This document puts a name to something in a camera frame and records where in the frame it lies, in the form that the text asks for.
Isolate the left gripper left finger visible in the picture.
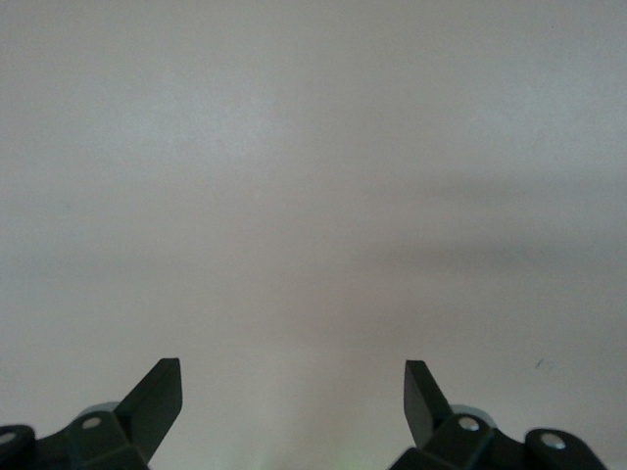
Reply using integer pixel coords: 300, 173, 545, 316
0, 357, 184, 470

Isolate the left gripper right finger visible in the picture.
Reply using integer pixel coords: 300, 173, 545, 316
389, 359, 608, 470

